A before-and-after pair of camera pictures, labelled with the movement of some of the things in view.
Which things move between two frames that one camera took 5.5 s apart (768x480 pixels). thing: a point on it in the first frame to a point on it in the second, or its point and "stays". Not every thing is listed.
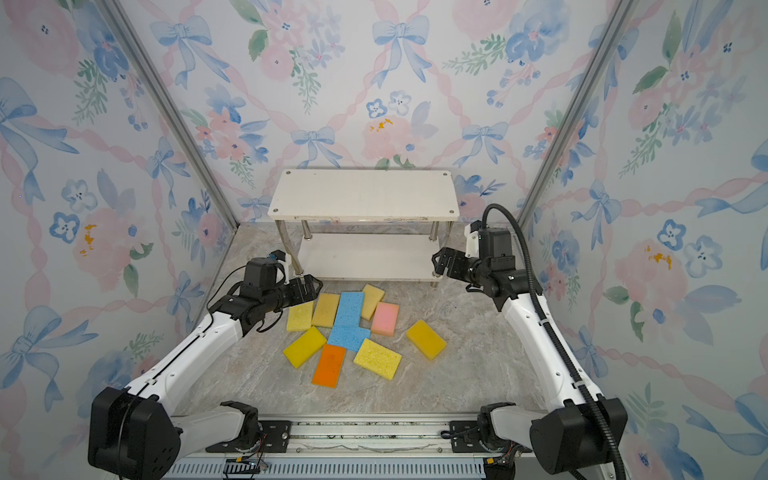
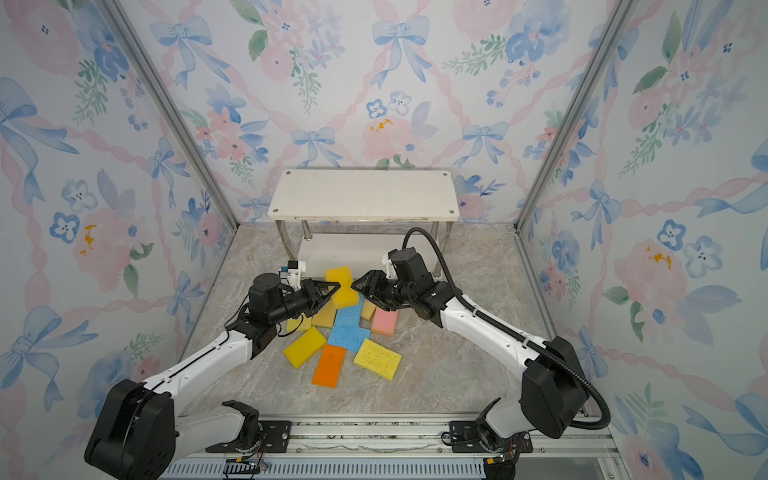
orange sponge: [329, 366] stays
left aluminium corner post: [124, 31] stays
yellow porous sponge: [378, 359] stays
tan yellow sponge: [325, 310] stays
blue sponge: [349, 337] stays
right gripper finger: [439, 260] to [368, 285]
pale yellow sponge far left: [300, 317] stays
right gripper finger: [441, 258] to [371, 280]
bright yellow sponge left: [305, 347] stays
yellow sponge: [426, 340] to [344, 296]
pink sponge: [385, 319] stays
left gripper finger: [311, 287] to [316, 304]
